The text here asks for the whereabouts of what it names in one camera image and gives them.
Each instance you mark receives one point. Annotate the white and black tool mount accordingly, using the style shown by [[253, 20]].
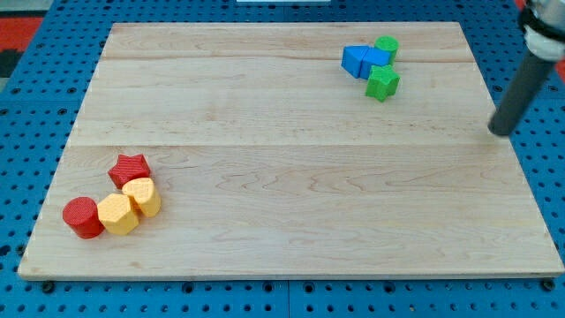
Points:
[[542, 22]]

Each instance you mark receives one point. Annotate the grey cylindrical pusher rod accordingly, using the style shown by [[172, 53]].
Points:
[[529, 78]]

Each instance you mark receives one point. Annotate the green star block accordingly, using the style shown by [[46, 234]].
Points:
[[382, 82]]

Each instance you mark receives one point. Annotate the red star block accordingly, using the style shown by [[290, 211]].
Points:
[[128, 168]]

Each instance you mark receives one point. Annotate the green cylinder block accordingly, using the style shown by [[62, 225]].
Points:
[[389, 44]]

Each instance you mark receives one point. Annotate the blue cube block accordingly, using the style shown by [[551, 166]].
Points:
[[372, 57]]

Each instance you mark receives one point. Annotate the blue triangle block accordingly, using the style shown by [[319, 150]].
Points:
[[352, 58]]

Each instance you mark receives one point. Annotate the wooden board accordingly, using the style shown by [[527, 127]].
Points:
[[272, 163]]

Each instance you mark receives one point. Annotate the yellow heart block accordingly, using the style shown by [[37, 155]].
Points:
[[145, 195]]

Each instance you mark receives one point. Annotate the yellow hexagon block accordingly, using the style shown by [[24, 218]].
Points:
[[117, 215]]

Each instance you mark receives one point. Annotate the red cylinder block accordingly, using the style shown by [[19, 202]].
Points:
[[81, 215]]

